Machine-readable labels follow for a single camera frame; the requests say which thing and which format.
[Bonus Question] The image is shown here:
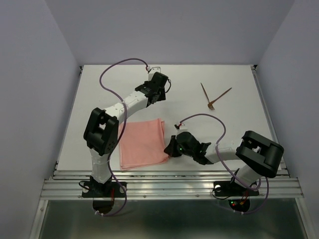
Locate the pink cloth napkin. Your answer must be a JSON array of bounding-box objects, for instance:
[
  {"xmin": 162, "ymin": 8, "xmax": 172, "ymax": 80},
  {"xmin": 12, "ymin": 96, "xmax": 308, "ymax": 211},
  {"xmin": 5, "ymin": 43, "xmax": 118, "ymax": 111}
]
[{"xmin": 119, "ymin": 118, "xmax": 169, "ymax": 171}]

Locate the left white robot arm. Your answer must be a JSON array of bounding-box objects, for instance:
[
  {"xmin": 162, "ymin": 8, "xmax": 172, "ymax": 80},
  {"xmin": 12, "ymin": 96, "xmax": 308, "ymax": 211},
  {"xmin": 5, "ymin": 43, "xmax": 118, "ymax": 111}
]
[{"xmin": 79, "ymin": 72, "xmax": 170, "ymax": 198}]

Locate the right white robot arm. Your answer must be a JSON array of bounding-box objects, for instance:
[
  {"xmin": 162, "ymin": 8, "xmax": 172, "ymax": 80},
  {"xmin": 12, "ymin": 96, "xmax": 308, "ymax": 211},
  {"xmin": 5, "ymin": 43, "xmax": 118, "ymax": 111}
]
[{"xmin": 164, "ymin": 130, "xmax": 284, "ymax": 197}]

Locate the brown wooden knife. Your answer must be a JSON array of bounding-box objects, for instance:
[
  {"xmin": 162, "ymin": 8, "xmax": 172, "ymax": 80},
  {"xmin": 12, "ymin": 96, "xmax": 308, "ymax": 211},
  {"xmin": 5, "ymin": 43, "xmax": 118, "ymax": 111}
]
[{"xmin": 200, "ymin": 83, "xmax": 210, "ymax": 103}]

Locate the brown wooden fork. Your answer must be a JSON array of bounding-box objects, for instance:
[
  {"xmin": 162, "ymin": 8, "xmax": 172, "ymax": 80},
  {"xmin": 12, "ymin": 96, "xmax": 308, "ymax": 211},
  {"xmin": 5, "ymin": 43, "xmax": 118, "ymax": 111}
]
[{"xmin": 207, "ymin": 88, "xmax": 232, "ymax": 111}]

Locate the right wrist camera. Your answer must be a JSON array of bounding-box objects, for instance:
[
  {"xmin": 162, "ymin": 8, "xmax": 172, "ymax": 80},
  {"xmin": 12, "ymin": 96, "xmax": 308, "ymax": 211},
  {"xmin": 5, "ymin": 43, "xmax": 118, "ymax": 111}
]
[{"xmin": 174, "ymin": 123, "xmax": 188, "ymax": 134}]

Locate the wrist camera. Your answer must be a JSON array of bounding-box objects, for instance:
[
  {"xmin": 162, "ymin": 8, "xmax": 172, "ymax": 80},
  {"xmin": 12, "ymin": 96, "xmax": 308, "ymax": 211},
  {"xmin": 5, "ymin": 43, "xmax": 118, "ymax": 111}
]
[
  {"xmin": 174, "ymin": 123, "xmax": 188, "ymax": 134},
  {"xmin": 146, "ymin": 66, "xmax": 161, "ymax": 74}
]

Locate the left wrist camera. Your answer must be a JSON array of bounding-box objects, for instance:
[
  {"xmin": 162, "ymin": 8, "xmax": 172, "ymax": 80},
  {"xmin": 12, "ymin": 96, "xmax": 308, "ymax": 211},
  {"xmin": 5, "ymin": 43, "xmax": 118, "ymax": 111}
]
[{"xmin": 146, "ymin": 66, "xmax": 161, "ymax": 74}]

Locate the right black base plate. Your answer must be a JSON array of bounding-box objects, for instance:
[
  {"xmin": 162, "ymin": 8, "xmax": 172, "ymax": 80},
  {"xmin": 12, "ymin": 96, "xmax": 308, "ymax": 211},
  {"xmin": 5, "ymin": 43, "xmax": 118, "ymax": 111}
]
[{"xmin": 212, "ymin": 181, "xmax": 260, "ymax": 197}]

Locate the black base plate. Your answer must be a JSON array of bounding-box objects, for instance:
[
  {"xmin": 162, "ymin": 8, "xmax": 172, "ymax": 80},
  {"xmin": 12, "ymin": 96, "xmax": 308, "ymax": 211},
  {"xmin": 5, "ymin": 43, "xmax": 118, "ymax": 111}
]
[
  {"xmin": 212, "ymin": 181, "xmax": 260, "ymax": 197},
  {"xmin": 79, "ymin": 181, "xmax": 125, "ymax": 198}
]

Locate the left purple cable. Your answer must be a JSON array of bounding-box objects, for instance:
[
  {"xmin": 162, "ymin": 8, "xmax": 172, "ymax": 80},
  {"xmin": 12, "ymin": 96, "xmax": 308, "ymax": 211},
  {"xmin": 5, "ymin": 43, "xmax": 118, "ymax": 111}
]
[{"xmin": 99, "ymin": 58, "xmax": 150, "ymax": 217}]

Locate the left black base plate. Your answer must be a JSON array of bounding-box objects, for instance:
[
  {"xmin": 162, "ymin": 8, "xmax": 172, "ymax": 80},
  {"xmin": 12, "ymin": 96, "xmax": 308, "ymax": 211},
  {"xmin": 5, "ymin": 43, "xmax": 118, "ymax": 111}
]
[{"xmin": 79, "ymin": 181, "xmax": 125, "ymax": 198}]

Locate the aluminium rail frame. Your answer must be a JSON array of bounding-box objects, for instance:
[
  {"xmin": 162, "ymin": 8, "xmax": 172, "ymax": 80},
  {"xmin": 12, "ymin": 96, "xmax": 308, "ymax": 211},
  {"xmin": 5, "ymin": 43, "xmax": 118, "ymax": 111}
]
[{"xmin": 31, "ymin": 64, "xmax": 309, "ymax": 239}]

